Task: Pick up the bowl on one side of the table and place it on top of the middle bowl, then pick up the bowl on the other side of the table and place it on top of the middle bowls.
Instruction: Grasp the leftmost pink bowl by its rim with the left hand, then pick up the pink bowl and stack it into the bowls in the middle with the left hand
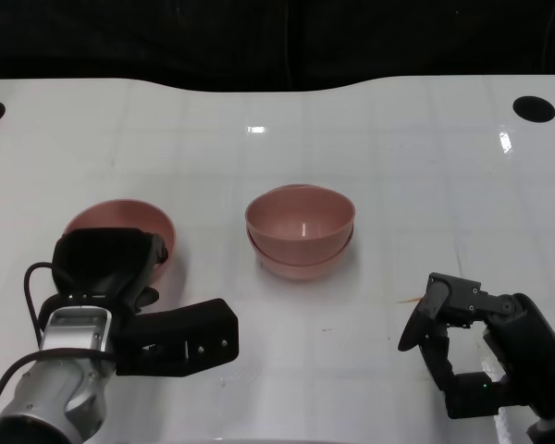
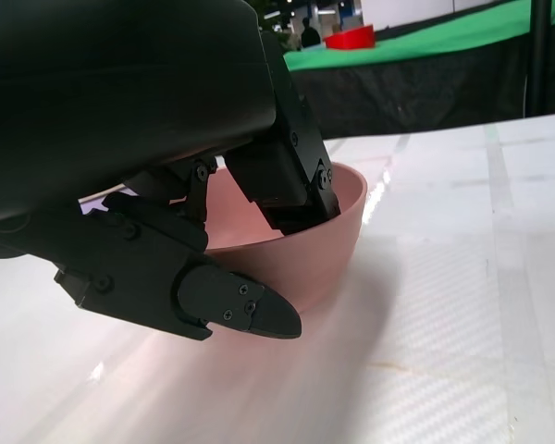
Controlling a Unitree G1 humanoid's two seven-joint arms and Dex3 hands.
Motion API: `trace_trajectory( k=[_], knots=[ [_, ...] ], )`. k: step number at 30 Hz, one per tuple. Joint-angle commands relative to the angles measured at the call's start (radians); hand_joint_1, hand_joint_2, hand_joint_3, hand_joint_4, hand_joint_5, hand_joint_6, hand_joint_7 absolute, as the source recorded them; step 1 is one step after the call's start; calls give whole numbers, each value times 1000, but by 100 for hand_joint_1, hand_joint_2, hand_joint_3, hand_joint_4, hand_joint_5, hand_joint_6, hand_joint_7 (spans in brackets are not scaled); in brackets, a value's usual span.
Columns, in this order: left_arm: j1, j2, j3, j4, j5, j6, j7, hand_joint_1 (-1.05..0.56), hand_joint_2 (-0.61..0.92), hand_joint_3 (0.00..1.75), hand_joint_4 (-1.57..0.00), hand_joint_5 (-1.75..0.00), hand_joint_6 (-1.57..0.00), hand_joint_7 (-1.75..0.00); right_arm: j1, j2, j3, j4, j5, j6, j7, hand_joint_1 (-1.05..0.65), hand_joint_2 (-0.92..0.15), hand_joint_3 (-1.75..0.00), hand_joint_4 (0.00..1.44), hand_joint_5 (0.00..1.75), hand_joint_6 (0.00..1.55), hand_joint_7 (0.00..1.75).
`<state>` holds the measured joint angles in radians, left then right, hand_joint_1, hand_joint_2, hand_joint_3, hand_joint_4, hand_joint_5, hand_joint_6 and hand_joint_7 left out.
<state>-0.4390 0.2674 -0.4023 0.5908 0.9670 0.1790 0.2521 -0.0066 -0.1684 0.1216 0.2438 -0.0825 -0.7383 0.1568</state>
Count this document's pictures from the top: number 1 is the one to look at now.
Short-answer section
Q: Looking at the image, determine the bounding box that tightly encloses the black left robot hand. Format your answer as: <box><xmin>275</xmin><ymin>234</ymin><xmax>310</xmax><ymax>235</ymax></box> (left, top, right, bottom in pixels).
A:
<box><xmin>50</xmin><ymin>227</ymin><xmax>170</xmax><ymax>316</ymax></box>

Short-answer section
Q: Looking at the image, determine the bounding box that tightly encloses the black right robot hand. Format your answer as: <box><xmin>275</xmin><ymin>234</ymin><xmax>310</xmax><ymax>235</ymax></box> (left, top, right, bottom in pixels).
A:
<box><xmin>397</xmin><ymin>271</ymin><xmax>555</xmax><ymax>422</ymax></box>

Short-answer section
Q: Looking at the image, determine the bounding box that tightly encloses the pink plastic bowl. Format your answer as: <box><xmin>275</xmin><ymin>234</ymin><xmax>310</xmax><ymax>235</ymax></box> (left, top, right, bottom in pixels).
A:
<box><xmin>244</xmin><ymin>183</ymin><xmax>356</xmax><ymax>253</ymax></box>
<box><xmin>63</xmin><ymin>198</ymin><xmax>177</xmax><ymax>286</ymax></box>
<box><xmin>247</xmin><ymin>226</ymin><xmax>355</xmax><ymax>282</ymax></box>

